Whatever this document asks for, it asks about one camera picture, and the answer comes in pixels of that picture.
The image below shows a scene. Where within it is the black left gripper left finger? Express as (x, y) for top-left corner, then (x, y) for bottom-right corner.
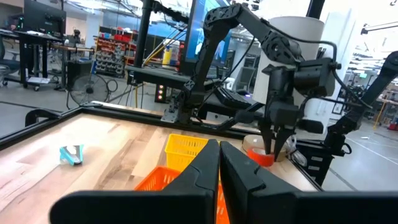
(49, 139), (221, 224)

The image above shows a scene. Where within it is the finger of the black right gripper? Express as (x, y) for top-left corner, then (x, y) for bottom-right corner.
(259, 121), (275, 156)
(273, 126), (295, 162)

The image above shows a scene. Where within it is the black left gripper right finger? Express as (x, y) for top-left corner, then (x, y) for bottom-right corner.
(220, 141), (398, 224)

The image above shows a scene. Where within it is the orange tape roll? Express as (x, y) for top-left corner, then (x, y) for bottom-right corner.
(247, 147), (276, 167)

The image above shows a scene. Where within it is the black box with white labels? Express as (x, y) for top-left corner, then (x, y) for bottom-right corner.
(295, 140), (336, 187)

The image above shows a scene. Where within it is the orange plastic basket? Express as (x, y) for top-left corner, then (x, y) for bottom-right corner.
(134, 166), (231, 224)

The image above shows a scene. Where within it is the grey office chair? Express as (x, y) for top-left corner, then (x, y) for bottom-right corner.
(233, 66), (257, 93)

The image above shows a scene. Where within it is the black keyboard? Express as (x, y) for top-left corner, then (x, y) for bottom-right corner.
(214, 86), (251, 109)

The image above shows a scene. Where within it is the yellow plastic basket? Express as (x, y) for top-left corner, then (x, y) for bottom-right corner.
(164, 133), (210, 173)

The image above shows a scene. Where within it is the black keyboard tray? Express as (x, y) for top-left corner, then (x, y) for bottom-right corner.
(198, 93), (268, 121)

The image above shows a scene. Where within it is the white shade wooden base lamp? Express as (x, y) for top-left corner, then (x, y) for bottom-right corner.
(242, 16), (335, 162)

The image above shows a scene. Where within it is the large blue screen monitor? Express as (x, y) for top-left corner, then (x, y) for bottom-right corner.
(180, 0), (233, 75)

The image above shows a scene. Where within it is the black device with red lights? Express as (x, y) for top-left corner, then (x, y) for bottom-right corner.
(154, 83), (167, 103)

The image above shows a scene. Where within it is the yellow canister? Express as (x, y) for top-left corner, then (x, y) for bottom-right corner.
(162, 39), (181, 68)

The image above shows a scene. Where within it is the black floor fan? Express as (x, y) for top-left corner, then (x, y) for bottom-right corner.
(68, 73), (110, 106)

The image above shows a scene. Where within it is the black monitor stand pole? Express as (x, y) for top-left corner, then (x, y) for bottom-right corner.
(133, 0), (155, 68)

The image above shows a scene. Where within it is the shelf with parts bins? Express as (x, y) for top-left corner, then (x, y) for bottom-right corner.
(94, 34), (137, 78)

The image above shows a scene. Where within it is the black box unit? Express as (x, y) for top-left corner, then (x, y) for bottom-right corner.
(67, 60), (94, 91)

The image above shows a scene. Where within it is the wooden top workbench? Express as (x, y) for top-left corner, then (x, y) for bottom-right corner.
(49, 42), (95, 91)

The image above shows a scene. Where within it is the blue office chair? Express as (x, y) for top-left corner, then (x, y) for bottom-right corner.
(0, 37), (21, 87)

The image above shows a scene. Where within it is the black office desk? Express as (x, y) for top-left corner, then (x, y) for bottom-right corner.
(0, 29), (67, 91)

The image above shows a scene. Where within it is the dark desk monitor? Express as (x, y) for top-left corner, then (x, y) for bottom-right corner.
(23, 0), (67, 37)

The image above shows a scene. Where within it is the white lamp cable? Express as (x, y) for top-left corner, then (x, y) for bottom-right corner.
(285, 136), (308, 168)

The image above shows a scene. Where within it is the black diagonal frame strut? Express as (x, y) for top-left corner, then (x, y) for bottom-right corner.
(217, 102), (265, 131)

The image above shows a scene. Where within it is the silver mounting bracket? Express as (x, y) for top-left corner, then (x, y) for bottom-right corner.
(160, 107), (180, 124)

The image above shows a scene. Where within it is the black overhead frame post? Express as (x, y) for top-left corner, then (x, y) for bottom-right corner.
(306, 0), (326, 19)

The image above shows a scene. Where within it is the black aluminium table frame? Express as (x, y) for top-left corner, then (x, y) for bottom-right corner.
(0, 101), (324, 191)

